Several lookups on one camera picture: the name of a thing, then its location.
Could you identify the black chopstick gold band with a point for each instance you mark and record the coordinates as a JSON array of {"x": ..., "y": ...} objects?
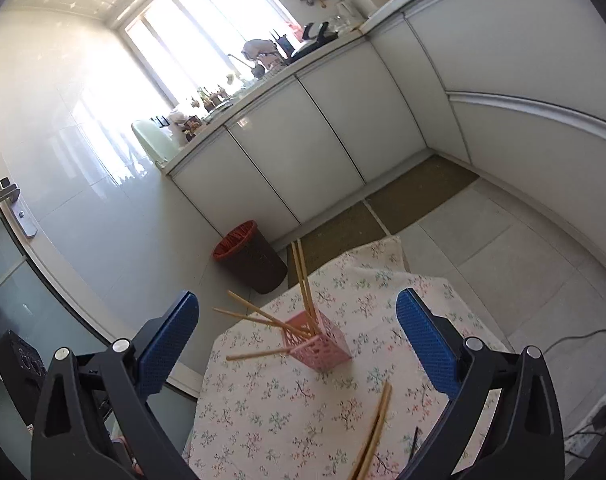
[{"x": 414, "y": 445}]

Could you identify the pale green cutting board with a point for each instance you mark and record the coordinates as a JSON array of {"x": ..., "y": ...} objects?
[{"x": 153, "y": 142}]

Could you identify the white kitchen base cabinets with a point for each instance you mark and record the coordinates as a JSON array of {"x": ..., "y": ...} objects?
[{"x": 508, "y": 85}]

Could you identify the glass pitcher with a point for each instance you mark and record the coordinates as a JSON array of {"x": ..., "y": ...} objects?
[{"x": 346, "y": 16}]

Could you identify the row of wooden chopsticks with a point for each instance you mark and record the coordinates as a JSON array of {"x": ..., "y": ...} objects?
[{"x": 378, "y": 420}]

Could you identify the floral tablecloth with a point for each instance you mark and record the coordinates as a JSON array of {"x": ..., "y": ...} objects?
[{"x": 283, "y": 410}]

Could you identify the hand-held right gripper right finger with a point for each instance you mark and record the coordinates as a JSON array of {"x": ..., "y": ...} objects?
[{"x": 425, "y": 345}]

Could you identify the pink perforated utensil holder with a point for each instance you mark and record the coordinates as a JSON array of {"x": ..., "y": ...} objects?
[{"x": 323, "y": 350}]

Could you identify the red trash bin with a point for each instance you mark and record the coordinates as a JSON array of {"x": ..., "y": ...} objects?
[{"x": 255, "y": 265}]

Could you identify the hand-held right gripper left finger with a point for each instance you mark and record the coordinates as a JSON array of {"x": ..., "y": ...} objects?
[{"x": 170, "y": 340}]

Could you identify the brown floor mat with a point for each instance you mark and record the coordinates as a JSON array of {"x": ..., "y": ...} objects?
[
  {"x": 423, "y": 195},
  {"x": 343, "y": 240}
]

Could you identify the tan bamboo chopstick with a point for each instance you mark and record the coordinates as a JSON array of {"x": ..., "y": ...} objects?
[
  {"x": 308, "y": 285},
  {"x": 300, "y": 285},
  {"x": 263, "y": 310},
  {"x": 255, "y": 353},
  {"x": 253, "y": 321}
]

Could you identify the frosted glass door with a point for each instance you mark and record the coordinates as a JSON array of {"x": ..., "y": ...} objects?
[{"x": 13, "y": 290}]

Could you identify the white power strip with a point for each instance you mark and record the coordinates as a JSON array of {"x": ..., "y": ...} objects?
[{"x": 590, "y": 422}]

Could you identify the kitchen window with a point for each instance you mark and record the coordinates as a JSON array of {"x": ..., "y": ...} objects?
[{"x": 208, "y": 30}]

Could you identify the black frying pan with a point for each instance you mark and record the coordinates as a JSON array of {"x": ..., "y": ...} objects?
[{"x": 310, "y": 45}]

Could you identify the grey cloth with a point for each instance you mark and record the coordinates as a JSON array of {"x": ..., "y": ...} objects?
[{"x": 258, "y": 49}]

